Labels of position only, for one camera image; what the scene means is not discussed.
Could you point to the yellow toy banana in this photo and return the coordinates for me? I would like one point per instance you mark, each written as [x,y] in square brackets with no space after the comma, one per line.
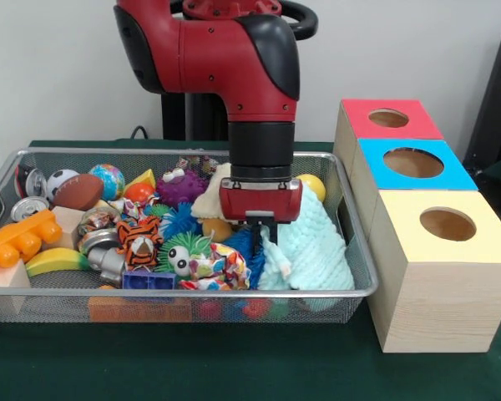
[56,259]

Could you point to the long orange toy brick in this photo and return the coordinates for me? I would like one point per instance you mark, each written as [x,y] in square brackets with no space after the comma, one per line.
[21,242]

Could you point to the blue plastic toy brick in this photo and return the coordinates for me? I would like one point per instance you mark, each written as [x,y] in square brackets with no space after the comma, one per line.
[148,280]

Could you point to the yellow ball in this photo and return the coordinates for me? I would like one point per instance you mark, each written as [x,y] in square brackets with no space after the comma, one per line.
[315,186]

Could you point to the purple spiky ball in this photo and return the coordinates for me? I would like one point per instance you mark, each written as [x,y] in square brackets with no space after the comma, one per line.
[183,188]

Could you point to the cream knitted cloth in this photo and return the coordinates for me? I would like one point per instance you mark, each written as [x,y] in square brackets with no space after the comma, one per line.
[206,204]

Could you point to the blue spiky ball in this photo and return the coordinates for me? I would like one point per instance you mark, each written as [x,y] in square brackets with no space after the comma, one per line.
[244,259]

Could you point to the silver metallic toy piece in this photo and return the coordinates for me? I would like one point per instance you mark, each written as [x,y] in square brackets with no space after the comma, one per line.
[104,259]

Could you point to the tiger plush toy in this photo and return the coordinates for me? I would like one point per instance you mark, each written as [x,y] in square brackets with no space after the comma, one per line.
[140,242]

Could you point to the globe print ball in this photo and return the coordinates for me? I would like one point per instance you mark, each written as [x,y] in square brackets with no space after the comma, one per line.
[110,179]

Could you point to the light blue knitted cloth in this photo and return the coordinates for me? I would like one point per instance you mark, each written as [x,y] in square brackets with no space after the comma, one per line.
[317,250]

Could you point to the small soccer ball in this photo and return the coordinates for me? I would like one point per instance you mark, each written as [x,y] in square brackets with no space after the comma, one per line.
[58,179]

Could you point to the brown toy football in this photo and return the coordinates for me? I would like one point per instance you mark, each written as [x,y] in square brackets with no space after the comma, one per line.
[79,192]

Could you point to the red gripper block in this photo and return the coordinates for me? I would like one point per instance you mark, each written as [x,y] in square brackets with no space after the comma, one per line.
[261,202]

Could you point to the wooden box with three holes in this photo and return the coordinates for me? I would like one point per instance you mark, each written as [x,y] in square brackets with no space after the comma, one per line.
[438,292]

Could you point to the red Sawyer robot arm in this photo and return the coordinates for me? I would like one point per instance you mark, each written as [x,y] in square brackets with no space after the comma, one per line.
[234,62]

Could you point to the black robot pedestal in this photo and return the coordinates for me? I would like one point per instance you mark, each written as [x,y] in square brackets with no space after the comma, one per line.
[192,117]

